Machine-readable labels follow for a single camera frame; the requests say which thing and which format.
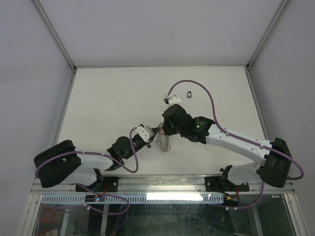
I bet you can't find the metal disc with key rings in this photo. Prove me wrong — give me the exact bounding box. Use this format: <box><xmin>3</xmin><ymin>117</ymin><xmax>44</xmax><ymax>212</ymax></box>
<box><xmin>158</xmin><ymin>122</ymin><xmax>172</xmax><ymax>152</ymax></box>

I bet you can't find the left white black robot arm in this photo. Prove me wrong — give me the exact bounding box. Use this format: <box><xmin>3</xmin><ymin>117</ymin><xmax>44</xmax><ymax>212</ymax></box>
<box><xmin>33</xmin><ymin>124</ymin><xmax>161</xmax><ymax>191</ymax></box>

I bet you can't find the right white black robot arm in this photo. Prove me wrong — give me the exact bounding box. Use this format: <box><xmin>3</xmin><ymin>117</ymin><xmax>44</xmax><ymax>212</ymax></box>
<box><xmin>162</xmin><ymin>104</ymin><xmax>291</xmax><ymax>190</ymax></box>

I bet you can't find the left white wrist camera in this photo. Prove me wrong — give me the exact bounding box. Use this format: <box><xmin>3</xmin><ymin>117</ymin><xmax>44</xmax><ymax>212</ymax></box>
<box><xmin>134</xmin><ymin>125</ymin><xmax>154</xmax><ymax>143</ymax></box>

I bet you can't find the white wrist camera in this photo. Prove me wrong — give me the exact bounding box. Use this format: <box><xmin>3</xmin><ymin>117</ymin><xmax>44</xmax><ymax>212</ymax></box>
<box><xmin>164</xmin><ymin>94</ymin><xmax>182</xmax><ymax>105</ymax></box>
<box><xmin>134</xmin><ymin>125</ymin><xmax>154</xmax><ymax>143</ymax></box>

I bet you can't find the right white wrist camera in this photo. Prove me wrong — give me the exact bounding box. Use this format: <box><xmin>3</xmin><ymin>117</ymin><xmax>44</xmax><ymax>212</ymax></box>
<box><xmin>164</xmin><ymin>94</ymin><xmax>182</xmax><ymax>105</ymax></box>

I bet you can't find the aluminium mounting rail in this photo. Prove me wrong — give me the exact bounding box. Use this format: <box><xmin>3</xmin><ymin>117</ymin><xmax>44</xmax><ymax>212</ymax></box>
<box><xmin>31</xmin><ymin>174</ymin><xmax>295</xmax><ymax>195</ymax></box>

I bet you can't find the white slotted cable duct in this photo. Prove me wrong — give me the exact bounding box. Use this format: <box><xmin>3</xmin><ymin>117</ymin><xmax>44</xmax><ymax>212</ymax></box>
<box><xmin>41</xmin><ymin>192</ymin><xmax>224</xmax><ymax>205</ymax></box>

